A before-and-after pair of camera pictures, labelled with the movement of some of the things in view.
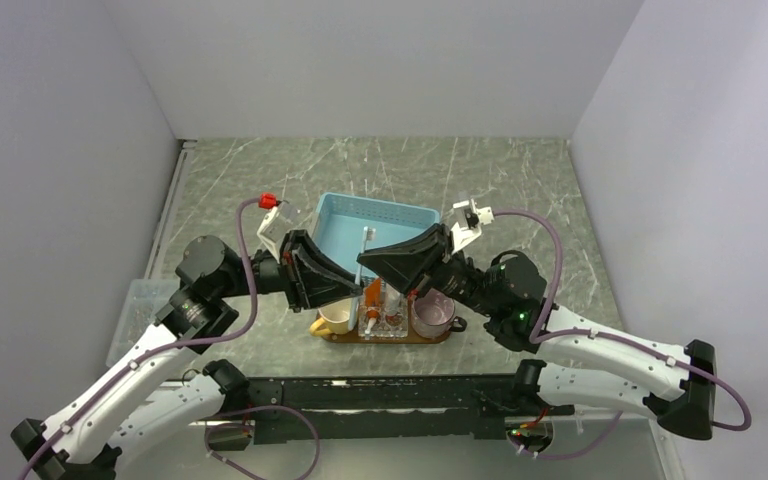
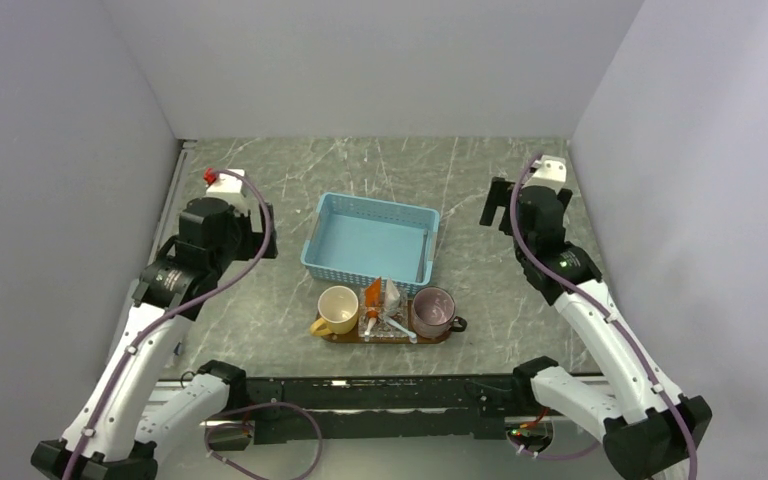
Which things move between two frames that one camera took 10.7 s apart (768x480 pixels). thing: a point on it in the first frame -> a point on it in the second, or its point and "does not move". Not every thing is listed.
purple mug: [434, 316] does not move
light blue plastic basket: [339, 222] does not move
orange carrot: [373, 298] does not move
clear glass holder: [383, 312] does not move
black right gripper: [407, 263] -> [499, 196]
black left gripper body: [267, 274] -> [253, 241]
